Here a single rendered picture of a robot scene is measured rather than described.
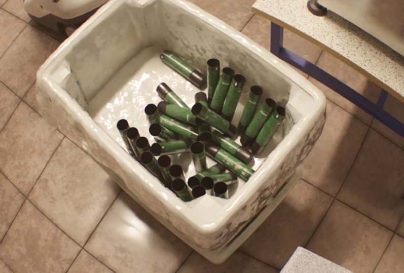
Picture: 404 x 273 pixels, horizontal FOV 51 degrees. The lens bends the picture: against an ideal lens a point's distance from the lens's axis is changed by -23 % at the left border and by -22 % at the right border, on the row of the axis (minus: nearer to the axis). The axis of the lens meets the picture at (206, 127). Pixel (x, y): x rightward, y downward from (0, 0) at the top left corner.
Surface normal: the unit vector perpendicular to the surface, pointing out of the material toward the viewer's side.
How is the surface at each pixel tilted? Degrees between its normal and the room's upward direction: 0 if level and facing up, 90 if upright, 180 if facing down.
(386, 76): 0
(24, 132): 0
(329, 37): 0
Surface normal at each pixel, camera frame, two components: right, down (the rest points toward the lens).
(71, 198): -0.07, -0.43
